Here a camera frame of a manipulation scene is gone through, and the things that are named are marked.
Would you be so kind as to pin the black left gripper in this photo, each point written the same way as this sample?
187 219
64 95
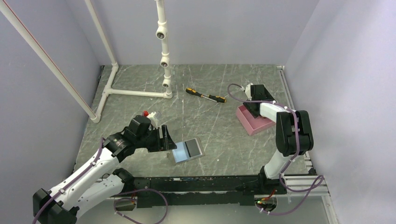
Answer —
161 144

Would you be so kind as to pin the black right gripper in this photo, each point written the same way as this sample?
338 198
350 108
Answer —
247 105

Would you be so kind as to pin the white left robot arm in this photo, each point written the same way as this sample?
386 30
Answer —
99 178

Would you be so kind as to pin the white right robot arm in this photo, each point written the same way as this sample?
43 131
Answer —
285 138

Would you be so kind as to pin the pink plastic card box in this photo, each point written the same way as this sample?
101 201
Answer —
251 124

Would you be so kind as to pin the grey leather card holder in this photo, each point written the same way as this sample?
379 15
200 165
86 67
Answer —
186 151

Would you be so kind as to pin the yellow black screwdriver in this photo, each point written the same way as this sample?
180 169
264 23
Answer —
217 99

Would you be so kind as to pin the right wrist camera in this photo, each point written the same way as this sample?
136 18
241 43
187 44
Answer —
248 91

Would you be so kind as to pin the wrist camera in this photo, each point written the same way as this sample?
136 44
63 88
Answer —
248 91
153 116

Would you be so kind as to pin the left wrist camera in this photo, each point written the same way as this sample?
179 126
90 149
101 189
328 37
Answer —
153 116

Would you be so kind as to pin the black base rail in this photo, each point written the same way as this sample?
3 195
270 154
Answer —
200 190

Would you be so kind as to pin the aluminium extrusion frame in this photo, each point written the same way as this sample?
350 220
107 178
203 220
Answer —
297 184

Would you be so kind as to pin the white PVC pipe frame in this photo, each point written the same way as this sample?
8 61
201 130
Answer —
46 65

